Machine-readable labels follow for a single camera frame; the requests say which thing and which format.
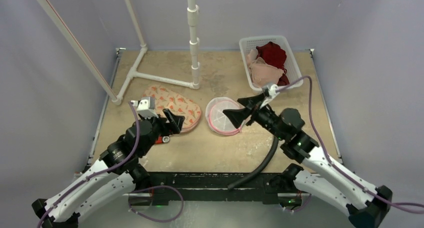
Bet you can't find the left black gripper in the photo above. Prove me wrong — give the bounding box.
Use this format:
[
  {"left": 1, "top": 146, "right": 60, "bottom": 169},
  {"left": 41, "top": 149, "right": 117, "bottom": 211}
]
[{"left": 140, "top": 108, "right": 184, "bottom": 156}]

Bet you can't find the floral mesh laundry bag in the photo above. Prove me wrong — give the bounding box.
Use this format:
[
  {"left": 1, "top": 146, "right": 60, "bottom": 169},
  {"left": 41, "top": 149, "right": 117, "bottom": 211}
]
[{"left": 143, "top": 84, "right": 202, "bottom": 133}]

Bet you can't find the white mesh laundry bag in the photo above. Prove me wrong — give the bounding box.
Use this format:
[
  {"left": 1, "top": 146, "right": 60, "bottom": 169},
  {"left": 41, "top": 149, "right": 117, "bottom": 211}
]
[{"left": 205, "top": 97, "right": 242, "bottom": 136}]

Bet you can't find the beige tan bra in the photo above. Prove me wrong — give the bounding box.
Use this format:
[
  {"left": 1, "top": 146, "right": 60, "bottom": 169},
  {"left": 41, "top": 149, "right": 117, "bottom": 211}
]
[{"left": 248, "top": 57, "right": 283, "bottom": 87}]

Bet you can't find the dark red bra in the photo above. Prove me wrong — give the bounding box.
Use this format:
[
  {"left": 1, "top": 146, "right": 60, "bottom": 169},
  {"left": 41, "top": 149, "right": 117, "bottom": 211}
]
[
  {"left": 277, "top": 74, "right": 290, "bottom": 86},
  {"left": 256, "top": 41, "right": 287, "bottom": 74}
]

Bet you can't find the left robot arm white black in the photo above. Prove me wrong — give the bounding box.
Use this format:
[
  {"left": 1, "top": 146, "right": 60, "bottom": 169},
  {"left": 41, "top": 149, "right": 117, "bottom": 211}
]
[{"left": 31, "top": 101, "right": 185, "bottom": 228}]

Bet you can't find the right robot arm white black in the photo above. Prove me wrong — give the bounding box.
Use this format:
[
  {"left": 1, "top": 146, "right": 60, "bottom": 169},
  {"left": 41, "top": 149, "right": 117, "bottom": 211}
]
[{"left": 223, "top": 94, "right": 393, "bottom": 228}]

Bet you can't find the pink bra in basket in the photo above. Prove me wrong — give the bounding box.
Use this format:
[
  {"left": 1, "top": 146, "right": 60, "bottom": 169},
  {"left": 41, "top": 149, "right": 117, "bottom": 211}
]
[{"left": 245, "top": 49, "right": 258, "bottom": 67}]

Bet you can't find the red adjustable wrench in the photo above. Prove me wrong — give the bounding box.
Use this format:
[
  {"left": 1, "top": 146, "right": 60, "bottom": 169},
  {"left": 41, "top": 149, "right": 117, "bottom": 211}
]
[{"left": 155, "top": 136, "right": 170, "bottom": 144}]

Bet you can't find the white pvc pipe rack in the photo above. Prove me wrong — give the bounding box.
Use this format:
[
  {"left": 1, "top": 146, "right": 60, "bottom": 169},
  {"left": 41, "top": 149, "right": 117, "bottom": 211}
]
[{"left": 36, "top": 0, "right": 201, "bottom": 105}]

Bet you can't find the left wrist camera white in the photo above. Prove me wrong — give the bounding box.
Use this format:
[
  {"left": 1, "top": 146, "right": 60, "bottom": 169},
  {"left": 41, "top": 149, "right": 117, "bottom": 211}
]
[{"left": 130, "top": 96, "right": 159, "bottom": 119}]

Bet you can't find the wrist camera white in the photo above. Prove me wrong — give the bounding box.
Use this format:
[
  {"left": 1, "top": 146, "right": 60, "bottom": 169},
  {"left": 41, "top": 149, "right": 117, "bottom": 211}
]
[
  {"left": 130, "top": 96, "right": 159, "bottom": 119},
  {"left": 260, "top": 83, "right": 280, "bottom": 109}
]

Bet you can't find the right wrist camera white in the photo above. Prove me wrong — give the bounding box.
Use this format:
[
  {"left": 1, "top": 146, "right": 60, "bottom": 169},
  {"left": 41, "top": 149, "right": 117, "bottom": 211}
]
[{"left": 260, "top": 83, "right": 280, "bottom": 109}]

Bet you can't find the black corrugated hose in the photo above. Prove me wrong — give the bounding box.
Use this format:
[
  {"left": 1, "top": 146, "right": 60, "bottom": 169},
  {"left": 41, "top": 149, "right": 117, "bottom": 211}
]
[{"left": 226, "top": 136, "right": 280, "bottom": 191}]

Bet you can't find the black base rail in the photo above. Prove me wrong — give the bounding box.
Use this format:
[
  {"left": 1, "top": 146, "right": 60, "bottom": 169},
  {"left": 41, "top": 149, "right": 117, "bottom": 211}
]
[{"left": 115, "top": 164, "right": 312, "bottom": 206}]

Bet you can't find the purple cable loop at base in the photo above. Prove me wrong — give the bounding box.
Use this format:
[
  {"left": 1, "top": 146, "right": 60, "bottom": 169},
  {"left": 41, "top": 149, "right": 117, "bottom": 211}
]
[{"left": 127, "top": 185, "right": 185, "bottom": 223}]

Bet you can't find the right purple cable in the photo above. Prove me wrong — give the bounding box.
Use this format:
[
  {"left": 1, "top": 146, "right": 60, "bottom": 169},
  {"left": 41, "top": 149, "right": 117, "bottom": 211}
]
[{"left": 276, "top": 75, "right": 424, "bottom": 215}]

